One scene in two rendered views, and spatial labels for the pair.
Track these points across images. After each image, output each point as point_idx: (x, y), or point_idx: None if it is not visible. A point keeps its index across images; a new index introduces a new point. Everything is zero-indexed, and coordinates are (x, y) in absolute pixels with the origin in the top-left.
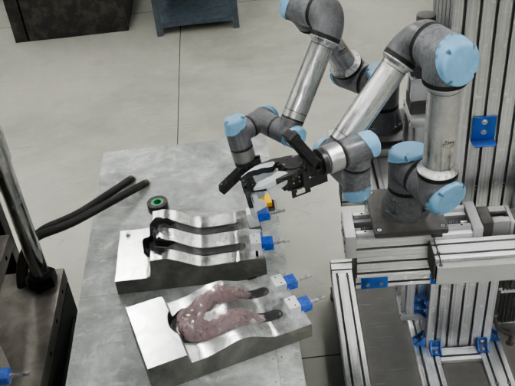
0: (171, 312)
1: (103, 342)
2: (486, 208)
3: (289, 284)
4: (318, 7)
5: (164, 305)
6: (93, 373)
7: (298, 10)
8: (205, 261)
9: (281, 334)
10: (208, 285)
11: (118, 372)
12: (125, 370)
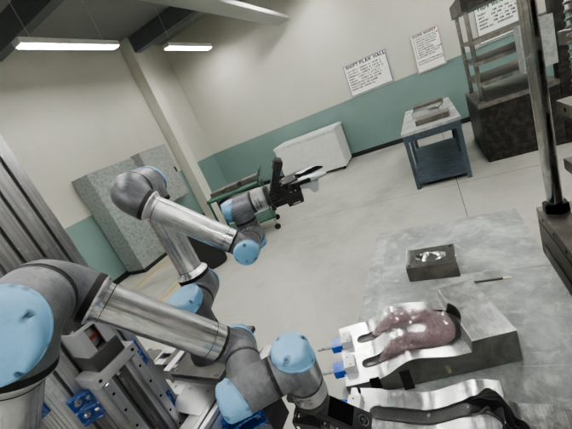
0: (464, 341)
1: (558, 351)
2: (165, 361)
3: (340, 361)
4: (59, 260)
5: (467, 329)
6: (551, 321)
7: (58, 284)
8: (424, 399)
9: (363, 322)
10: (420, 357)
11: (522, 320)
12: (515, 322)
